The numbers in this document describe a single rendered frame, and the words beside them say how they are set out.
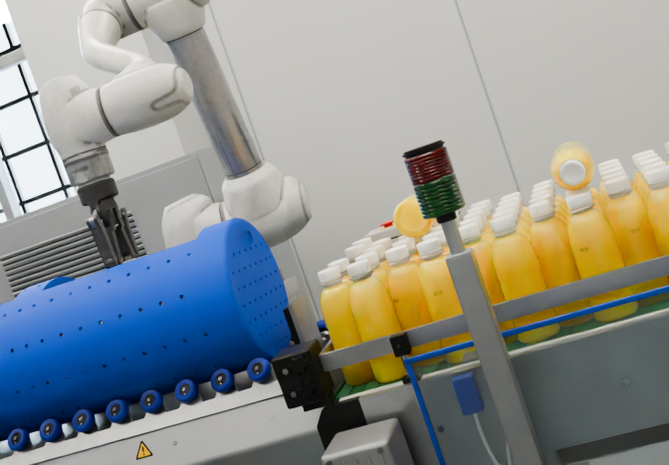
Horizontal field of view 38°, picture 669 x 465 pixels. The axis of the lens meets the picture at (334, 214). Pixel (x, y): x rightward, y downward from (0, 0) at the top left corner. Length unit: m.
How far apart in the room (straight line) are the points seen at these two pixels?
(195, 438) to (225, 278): 0.31
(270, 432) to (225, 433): 0.09
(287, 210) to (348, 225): 2.29
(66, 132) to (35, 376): 0.46
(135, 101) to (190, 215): 0.68
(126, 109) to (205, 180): 1.71
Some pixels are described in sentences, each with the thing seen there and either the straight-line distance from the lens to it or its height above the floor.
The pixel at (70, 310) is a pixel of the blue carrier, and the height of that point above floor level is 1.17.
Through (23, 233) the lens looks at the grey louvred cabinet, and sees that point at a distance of 4.00.
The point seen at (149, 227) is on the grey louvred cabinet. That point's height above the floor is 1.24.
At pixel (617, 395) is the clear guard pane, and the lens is 1.53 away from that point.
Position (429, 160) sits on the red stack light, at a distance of 1.35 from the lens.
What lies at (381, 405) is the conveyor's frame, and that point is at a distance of 1.61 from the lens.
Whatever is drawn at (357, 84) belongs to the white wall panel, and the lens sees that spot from 4.61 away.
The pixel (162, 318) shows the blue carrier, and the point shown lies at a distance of 1.78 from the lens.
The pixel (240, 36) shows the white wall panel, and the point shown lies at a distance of 4.82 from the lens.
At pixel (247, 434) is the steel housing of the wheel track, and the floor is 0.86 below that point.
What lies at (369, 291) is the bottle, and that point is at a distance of 1.60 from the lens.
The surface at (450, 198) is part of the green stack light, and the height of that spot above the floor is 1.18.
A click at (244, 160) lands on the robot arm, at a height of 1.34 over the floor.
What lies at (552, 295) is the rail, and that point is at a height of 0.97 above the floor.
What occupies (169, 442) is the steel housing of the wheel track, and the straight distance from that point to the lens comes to 1.87.
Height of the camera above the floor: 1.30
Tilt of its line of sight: 4 degrees down
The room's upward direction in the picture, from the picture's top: 19 degrees counter-clockwise
